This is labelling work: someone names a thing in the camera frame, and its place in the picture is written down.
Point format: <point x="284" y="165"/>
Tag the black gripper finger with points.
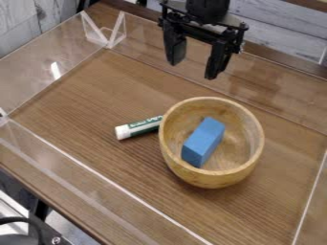
<point x="175" y="43"/>
<point x="217" y="59"/>

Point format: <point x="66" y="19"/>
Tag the brown wooden bowl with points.
<point x="236" y="155"/>

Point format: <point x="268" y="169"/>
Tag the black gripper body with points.
<point x="205" y="21"/>

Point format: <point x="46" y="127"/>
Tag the white green tube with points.
<point x="136" y="128"/>

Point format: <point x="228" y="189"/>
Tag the blue foam block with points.
<point x="203" y="141"/>

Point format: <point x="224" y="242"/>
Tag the clear acrylic corner bracket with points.
<point x="104" y="36"/>

